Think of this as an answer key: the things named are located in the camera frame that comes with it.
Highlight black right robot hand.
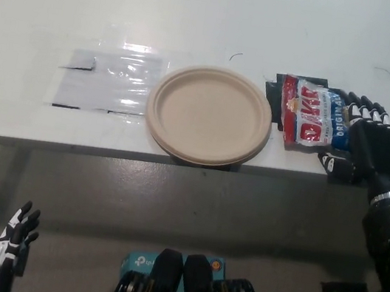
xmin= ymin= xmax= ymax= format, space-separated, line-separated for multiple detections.
xmin=309 ymin=86 xmax=390 ymax=208

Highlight red blue sunflower seed bag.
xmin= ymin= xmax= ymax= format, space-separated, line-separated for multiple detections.
xmin=271 ymin=72 xmax=363 ymax=161

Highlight beige paper plate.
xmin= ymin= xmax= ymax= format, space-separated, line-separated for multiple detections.
xmin=137 ymin=56 xmax=281 ymax=175

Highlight black tape patch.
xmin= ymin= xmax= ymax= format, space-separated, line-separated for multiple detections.
xmin=257 ymin=67 xmax=333 ymax=138

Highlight teal tp-link box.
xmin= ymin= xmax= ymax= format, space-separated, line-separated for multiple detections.
xmin=117 ymin=242 xmax=228 ymax=292

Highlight clear taped plastic sheet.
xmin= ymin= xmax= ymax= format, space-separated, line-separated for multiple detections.
xmin=41 ymin=30 xmax=173 ymax=126

